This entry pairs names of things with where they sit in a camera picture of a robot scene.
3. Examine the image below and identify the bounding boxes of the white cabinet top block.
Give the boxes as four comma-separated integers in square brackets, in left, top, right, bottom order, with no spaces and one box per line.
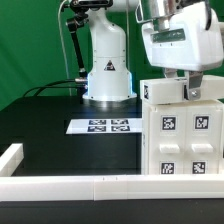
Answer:
[140,75,224,104]

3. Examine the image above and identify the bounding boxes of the white U-shaped fence frame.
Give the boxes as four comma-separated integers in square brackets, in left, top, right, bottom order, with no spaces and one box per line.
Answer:
[0,143,224,202]

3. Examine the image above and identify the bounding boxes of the white hanging cable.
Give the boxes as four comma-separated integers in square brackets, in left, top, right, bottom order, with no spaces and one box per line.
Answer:
[57,0,73,97]

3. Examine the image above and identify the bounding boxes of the white cabinet door panel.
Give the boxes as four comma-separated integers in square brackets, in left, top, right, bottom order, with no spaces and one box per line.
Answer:
[184,107,222,175]
[149,109,186,175]

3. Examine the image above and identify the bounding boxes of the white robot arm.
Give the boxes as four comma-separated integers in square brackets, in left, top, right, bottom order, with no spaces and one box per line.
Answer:
[83,0,224,104]

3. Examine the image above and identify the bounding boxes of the white marker base plate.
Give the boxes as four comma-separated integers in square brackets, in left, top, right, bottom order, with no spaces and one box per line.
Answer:
[66,118,142,134]

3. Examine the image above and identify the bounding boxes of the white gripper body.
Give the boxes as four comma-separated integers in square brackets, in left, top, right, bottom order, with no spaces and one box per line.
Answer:
[142,6,224,71]

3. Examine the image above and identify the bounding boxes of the black cable bundle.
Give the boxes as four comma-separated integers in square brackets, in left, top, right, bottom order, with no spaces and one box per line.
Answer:
[22,78,88,98]

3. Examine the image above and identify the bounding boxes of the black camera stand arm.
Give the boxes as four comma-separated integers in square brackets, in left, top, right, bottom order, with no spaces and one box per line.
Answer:
[63,0,114,84]

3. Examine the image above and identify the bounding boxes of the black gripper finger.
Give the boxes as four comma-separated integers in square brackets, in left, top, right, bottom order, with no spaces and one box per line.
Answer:
[185,71,203,100]
[163,68,178,78]

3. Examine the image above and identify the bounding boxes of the white cabinet body box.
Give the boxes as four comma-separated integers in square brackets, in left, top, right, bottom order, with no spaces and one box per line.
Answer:
[141,100,224,175]

